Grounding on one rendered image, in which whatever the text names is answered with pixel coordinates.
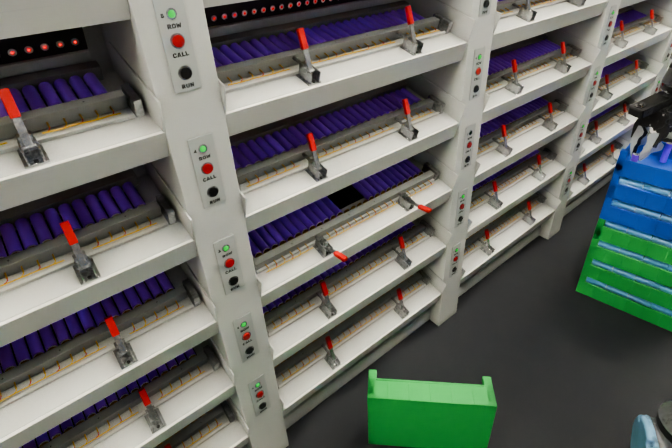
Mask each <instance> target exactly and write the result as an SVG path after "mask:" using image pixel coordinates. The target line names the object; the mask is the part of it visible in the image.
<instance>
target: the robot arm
mask: <svg viewBox="0 0 672 448"><path fill-rule="evenodd" d="M661 82H662V83H664V84H666V85H663V86H662V88H661V89H662V90H664V91H667V93H666V92H663V91H660V92H658V93H655V94H653V95H651V96H649V97H647V98H645V99H642V100H640V101H638V102H636V103H634V104H632V105H630V106H629V111H628V114H630V115H632V116H634V117H637V118H638V119H637V120H636V122H635V123H634V125H633V129H632V134H631V142H630V156H631V157H632V154H633V153H636V152H637V148H638V146H641V145H644V144H645V145H644V146H643V150H642V151H641V152H640V153H639V159H638V160H639V161H641V160H643V159H645V158H646V157H648V156H649V155H650V154H651V153H653V152H658V151H661V150H662V149H663V147H664V144H663V143H662V142H661V141H663V140H664V139H665V138H666V137H667V136H668V134H669V132H672V62H671V64H670V65H669V68H668V70H667V71H666V73H665V75H664V77H663V79H662V81H661ZM649 126H650V127H652V128H653V131H656V132H655V133H651V134H649V135H648V136H647V134H648V132H649V130H650V127H649ZM630 448H672V401H668V402H665V403H663V404H662V405H661V406H660V408H659V411H658V414H657V416H656V418H653V417H650V416H649V415H638V416H637V417H636V419H635V420H634V423H633V427H632V434H631V442H630Z"/></svg>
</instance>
